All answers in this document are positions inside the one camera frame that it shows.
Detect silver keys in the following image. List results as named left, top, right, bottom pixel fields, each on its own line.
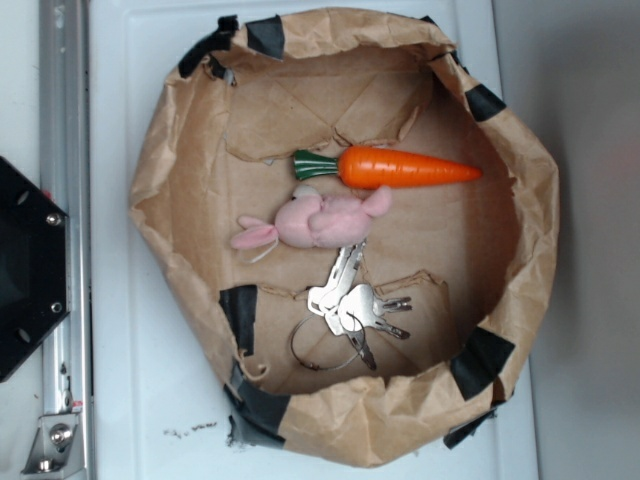
left=307, top=241, right=412, bottom=371

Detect pink plush bunny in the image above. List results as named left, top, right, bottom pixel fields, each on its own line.
left=231, top=185, right=392, bottom=250

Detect brown paper bag bin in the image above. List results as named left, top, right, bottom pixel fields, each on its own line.
left=130, top=8, right=559, bottom=467

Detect orange toy carrot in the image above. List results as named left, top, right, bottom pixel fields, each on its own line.
left=293, top=146, right=483, bottom=190

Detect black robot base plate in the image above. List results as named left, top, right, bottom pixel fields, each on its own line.
left=1, top=159, right=69, bottom=382

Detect aluminium frame rail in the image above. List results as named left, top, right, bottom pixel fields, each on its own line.
left=38, top=1, right=97, bottom=479

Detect silver corner bracket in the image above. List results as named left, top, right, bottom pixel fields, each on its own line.
left=20, top=413, right=84, bottom=479

